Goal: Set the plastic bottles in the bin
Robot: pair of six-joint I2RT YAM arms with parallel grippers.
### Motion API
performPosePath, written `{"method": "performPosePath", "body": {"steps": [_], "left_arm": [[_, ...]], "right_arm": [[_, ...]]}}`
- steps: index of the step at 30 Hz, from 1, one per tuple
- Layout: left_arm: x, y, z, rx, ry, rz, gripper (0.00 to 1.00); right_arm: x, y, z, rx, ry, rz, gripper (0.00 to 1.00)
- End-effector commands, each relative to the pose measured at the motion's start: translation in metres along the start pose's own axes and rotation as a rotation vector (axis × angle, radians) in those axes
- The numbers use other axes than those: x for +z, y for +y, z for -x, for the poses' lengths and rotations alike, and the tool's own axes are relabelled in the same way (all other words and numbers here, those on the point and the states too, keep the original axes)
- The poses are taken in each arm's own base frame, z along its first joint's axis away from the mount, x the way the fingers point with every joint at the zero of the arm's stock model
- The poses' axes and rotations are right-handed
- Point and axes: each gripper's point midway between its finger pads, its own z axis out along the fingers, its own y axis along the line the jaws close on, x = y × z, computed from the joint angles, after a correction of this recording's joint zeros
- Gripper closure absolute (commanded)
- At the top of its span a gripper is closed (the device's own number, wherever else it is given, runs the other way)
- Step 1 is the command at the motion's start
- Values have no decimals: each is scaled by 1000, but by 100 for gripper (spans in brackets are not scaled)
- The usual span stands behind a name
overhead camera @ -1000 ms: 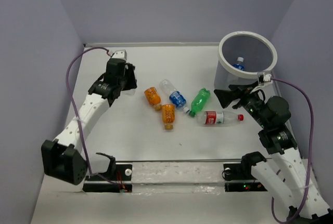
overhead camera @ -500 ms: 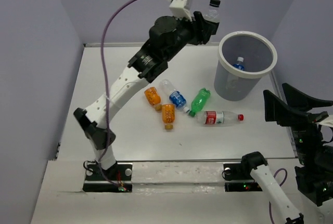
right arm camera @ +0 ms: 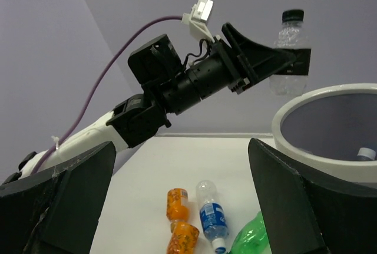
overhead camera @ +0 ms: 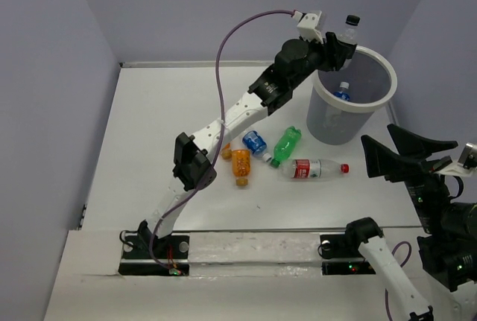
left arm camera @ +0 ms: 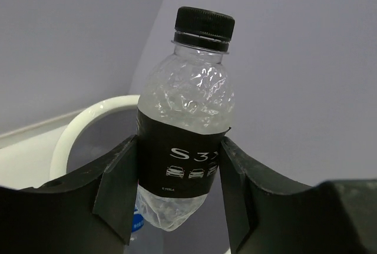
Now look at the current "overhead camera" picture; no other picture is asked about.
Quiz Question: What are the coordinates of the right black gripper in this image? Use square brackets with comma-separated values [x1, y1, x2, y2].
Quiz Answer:
[360, 121, 455, 232]

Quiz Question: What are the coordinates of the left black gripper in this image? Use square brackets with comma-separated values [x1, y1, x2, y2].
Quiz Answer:
[288, 32, 351, 89]

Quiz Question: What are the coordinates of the small black-capped clear bottle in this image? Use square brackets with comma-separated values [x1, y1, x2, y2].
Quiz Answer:
[338, 15, 361, 69]

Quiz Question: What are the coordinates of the large blue-label clear bottle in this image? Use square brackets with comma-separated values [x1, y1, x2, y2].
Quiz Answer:
[333, 81, 350, 102]

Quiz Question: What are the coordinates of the orange juice bottle front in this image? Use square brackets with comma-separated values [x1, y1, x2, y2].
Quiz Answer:
[232, 150, 251, 187]

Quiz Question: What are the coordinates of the orange juice bottle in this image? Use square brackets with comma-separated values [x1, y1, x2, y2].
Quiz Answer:
[221, 144, 232, 160]
[232, 150, 251, 187]

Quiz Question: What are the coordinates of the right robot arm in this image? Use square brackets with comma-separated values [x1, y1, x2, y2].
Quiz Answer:
[343, 124, 476, 320]

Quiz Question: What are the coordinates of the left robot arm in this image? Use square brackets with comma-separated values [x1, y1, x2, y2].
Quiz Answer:
[138, 32, 357, 258]

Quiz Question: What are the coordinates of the grey bin with white rim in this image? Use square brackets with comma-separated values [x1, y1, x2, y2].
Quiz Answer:
[306, 45, 398, 145]

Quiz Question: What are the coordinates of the red-label clear bottle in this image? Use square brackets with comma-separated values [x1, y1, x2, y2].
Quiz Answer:
[279, 159, 350, 180]

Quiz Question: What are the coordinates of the green plastic bottle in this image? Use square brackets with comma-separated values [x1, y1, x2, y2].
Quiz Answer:
[271, 126, 302, 168]

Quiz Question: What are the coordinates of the orange juice bottle rear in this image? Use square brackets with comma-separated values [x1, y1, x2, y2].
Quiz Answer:
[221, 144, 232, 160]

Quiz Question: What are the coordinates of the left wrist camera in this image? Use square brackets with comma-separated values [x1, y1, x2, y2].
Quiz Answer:
[292, 10, 326, 44]

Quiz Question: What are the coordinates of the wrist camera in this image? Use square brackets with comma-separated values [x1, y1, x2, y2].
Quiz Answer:
[437, 142, 476, 178]
[292, 10, 326, 44]

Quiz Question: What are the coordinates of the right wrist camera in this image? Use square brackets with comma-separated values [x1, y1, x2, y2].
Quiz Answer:
[437, 142, 476, 178]

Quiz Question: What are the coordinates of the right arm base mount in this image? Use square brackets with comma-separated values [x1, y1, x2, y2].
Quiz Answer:
[318, 234, 376, 276]

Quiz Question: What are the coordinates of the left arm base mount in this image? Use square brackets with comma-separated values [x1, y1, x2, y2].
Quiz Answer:
[119, 230, 190, 277]

